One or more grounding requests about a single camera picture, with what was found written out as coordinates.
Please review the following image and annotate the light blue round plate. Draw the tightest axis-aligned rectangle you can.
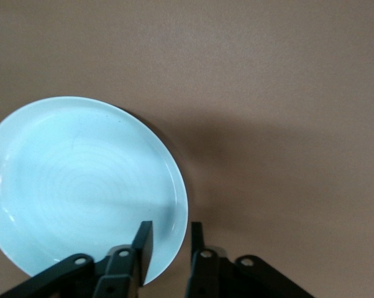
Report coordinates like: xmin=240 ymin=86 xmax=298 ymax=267
xmin=0 ymin=95 xmax=189 ymax=287

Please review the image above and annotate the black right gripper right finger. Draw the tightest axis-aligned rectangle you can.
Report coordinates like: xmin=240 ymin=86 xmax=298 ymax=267
xmin=185 ymin=222 xmax=315 ymax=298

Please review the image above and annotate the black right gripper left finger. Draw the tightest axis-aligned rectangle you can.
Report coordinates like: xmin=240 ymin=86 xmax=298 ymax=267
xmin=0 ymin=220 xmax=153 ymax=298

